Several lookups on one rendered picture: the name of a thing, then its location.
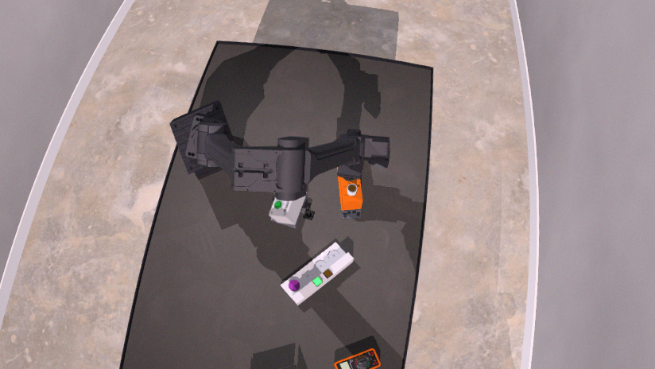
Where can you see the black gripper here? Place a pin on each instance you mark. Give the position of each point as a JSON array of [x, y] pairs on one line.
[[344, 171]]

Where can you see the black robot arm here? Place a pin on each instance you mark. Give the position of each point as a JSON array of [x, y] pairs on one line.
[[291, 163]]

